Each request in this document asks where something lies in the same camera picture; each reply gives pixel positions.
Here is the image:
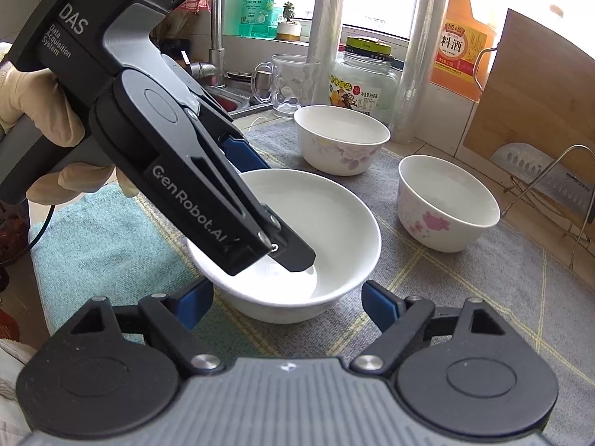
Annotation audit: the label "long plastic wrap roll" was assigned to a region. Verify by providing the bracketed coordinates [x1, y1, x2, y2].
[390, 0, 454, 145]

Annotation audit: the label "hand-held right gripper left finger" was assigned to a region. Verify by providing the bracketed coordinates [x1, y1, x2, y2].
[70, 278, 224, 377]

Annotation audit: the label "teal cloth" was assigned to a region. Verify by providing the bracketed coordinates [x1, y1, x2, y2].
[28, 181, 219, 335]

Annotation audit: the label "green dish soap bottle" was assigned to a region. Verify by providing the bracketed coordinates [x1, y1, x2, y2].
[239, 0, 280, 40]

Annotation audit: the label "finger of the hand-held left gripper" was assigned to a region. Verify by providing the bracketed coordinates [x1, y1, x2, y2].
[160, 53, 273, 177]
[135, 116, 318, 276]

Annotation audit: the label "small potted plant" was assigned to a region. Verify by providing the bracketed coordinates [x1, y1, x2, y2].
[276, 2, 303, 41]

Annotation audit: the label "plain white bowl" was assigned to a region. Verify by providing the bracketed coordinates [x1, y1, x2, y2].
[186, 168, 379, 325]

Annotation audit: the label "grey checked mat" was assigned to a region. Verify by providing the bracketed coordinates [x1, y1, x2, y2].
[139, 118, 595, 433]

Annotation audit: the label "white padded jacket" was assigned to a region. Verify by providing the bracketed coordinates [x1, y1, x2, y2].
[0, 337, 42, 446]

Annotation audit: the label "steel sink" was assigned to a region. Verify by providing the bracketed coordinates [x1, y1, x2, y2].
[200, 72, 261, 119]

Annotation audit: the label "steel faucet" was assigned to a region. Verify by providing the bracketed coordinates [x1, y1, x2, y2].
[188, 0, 228, 89]

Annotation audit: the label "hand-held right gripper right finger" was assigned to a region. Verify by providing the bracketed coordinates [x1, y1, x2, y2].
[348, 280, 512, 375]

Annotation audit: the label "short plastic wrap roll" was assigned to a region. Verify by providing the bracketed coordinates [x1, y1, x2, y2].
[309, 0, 347, 63]

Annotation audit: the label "glass jar green lid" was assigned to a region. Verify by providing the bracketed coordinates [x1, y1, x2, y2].
[332, 36, 401, 124]

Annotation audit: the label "bamboo cutting board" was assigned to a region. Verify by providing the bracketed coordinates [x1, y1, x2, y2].
[462, 8, 595, 182]

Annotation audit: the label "white bowl purple flowers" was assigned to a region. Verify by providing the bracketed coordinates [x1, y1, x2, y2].
[294, 105, 391, 176]

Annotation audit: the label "white bowl pink flowers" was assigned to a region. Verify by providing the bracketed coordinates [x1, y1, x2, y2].
[398, 155, 501, 253]

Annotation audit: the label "clear glass mug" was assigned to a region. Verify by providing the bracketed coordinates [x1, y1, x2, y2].
[251, 54, 322, 119]

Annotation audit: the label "santoku knife black handle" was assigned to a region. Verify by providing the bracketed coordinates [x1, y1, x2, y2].
[490, 143, 595, 226]

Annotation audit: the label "person's left hand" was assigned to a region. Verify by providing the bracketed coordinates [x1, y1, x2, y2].
[0, 67, 140, 205]

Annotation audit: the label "black cable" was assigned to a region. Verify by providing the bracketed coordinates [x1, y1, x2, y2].
[27, 202, 55, 255]

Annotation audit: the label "orange cooking wine jug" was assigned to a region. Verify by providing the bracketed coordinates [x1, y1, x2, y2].
[430, 0, 498, 103]

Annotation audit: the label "steel wire rack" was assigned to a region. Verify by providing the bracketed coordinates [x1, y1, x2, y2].
[499, 144, 595, 272]

